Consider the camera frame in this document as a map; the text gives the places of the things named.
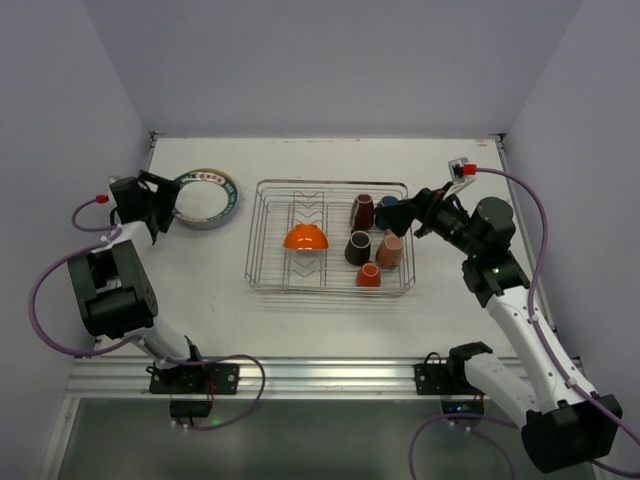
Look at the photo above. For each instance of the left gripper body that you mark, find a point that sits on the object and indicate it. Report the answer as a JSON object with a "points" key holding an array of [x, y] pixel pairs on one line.
{"points": [[151, 201]]}

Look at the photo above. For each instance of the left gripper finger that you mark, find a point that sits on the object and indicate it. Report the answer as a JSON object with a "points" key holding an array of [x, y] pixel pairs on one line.
{"points": [[160, 217], [165, 188]]}

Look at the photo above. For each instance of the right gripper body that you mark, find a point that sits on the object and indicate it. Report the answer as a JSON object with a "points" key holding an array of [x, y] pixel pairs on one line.
{"points": [[426, 211]]}

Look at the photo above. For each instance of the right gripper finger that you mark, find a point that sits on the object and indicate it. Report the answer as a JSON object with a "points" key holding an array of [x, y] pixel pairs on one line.
{"points": [[423, 230], [396, 216]]}

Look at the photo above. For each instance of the green rimmed printed plate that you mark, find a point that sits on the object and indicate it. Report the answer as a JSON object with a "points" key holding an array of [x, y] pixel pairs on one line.
{"points": [[208, 198]]}

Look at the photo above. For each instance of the black cup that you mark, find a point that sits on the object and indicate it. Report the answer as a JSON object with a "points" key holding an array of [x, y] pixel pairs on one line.
{"points": [[358, 249]]}

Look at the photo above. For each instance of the red orange cup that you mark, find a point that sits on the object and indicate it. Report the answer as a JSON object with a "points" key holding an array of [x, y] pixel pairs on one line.
{"points": [[369, 276]]}

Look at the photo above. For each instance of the orange bowl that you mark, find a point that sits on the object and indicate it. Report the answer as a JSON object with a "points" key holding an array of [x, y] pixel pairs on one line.
{"points": [[306, 237]]}

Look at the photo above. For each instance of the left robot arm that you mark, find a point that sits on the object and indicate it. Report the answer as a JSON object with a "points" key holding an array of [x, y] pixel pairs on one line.
{"points": [[112, 289]]}

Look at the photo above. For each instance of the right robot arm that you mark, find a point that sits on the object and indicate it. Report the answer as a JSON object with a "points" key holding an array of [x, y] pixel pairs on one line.
{"points": [[562, 419]]}

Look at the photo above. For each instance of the blue cup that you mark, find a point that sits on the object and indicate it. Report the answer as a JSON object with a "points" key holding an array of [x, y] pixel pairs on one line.
{"points": [[387, 201]]}

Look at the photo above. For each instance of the dark brown cup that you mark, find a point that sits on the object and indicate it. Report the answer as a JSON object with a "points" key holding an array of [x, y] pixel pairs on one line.
{"points": [[362, 213]]}

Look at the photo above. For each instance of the pink cup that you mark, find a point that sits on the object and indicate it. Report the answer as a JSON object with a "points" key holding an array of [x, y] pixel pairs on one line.
{"points": [[390, 251]]}

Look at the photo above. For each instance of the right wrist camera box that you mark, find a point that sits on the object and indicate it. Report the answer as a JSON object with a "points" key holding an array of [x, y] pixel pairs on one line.
{"points": [[463, 174]]}

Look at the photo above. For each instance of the wire dish rack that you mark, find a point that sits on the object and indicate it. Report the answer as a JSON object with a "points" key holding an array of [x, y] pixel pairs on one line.
{"points": [[280, 205]]}

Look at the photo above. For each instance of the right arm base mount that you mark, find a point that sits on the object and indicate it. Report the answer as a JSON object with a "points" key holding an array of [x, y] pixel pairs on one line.
{"points": [[434, 377]]}

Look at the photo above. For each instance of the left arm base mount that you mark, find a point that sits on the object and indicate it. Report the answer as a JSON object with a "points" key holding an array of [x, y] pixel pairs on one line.
{"points": [[209, 380]]}

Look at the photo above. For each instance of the aluminium rail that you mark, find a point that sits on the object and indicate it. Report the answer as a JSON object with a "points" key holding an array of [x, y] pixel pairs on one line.
{"points": [[286, 379]]}

